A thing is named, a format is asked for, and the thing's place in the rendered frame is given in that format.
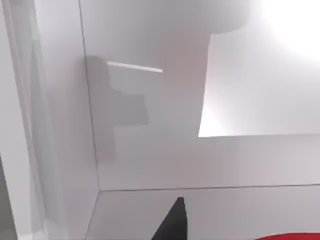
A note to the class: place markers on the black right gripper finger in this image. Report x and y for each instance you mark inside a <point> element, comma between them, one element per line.
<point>176,222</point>

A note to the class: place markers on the red round object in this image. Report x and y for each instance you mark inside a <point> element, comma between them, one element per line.
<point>292,236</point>

